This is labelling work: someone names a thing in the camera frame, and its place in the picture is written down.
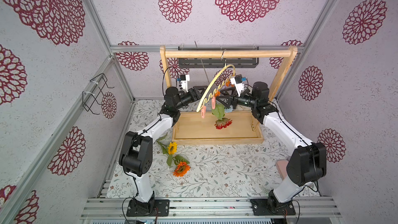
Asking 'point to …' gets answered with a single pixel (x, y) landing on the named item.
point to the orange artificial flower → (182, 167)
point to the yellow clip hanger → (223, 86)
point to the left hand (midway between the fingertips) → (206, 88)
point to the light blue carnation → (229, 110)
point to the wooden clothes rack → (222, 127)
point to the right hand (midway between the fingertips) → (218, 93)
